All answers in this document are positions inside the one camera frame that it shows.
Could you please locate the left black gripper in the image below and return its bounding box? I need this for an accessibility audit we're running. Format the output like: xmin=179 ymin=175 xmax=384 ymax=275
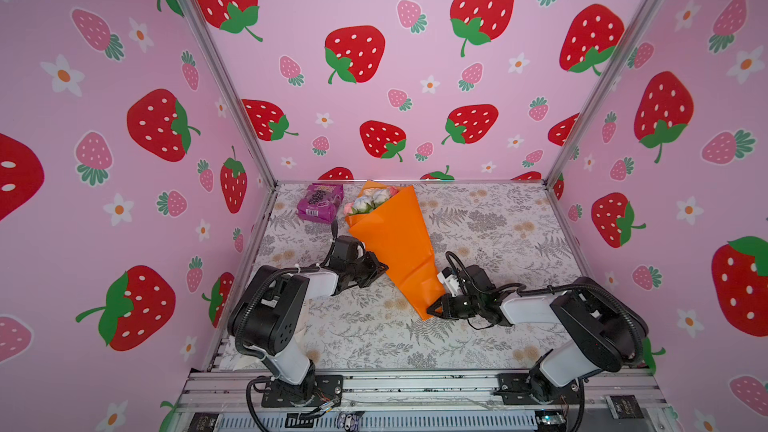
xmin=345 ymin=251 xmax=388 ymax=287

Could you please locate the orange wrapping paper sheet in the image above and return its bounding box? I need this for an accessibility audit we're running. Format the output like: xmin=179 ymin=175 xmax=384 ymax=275
xmin=345 ymin=186 xmax=444 ymax=320

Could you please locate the pale fake flower stem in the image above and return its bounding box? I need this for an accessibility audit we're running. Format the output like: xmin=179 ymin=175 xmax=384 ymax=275
xmin=354 ymin=189 xmax=390 ymax=214

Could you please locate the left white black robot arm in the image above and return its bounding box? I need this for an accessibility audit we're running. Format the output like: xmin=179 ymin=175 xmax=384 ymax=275
xmin=227 ymin=236 xmax=388 ymax=402

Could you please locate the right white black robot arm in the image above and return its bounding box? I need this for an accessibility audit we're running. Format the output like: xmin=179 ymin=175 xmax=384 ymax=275
xmin=427 ymin=264 xmax=648 ymax=404

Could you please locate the purple snack packet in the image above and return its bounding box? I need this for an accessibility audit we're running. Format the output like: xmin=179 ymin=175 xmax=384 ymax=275
xmin=296 ymin=183 xmax=344 ymax=225

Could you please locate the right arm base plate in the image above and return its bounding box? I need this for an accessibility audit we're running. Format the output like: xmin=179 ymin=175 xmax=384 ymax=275
xmin=493 ymin=373 xmax=583 ymax=406

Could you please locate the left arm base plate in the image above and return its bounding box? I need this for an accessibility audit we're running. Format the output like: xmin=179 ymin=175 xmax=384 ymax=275
xmin=261 ymin=374 xmax=344 ymax=408

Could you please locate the aluminium frame rail base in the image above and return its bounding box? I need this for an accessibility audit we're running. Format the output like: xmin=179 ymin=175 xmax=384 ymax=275
xmin=161 ymin=369 xmax=683 ymax=431

